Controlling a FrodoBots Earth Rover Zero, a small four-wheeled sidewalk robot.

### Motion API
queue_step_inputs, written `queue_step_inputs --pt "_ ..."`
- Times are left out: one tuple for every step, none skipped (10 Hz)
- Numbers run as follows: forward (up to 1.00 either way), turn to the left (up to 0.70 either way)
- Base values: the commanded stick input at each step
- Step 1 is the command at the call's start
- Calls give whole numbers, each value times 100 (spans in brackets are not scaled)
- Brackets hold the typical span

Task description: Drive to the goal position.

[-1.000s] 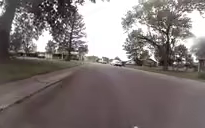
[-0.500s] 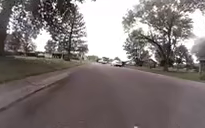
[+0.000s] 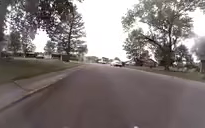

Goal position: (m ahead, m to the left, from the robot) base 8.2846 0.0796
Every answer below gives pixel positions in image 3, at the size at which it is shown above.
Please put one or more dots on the white car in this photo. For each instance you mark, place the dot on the white car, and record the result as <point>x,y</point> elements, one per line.
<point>116,63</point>

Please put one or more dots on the grey asphalt road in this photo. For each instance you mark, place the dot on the grey asphalt road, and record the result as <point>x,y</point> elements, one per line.
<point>116,100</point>

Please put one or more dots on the dark house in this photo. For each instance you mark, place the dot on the dark house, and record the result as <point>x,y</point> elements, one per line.
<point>146,62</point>

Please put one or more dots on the tall tree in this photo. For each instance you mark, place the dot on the tall tree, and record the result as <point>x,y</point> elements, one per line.
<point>70,33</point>

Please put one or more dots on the large spreading tree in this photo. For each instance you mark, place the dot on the large spreading tree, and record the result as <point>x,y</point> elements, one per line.
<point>168,33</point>

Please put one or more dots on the low house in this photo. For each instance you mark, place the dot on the low house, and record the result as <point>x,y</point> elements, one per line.
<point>30,54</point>

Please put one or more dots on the grass lawn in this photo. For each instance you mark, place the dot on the grass lawn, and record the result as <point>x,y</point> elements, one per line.
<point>176,74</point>

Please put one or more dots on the grass verge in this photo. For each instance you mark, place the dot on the grass verge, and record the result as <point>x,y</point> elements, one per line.
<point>20,68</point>

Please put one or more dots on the pale concrete kerb strip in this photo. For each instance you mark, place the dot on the pale concrete kerb strip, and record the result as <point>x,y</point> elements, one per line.
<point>10,91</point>

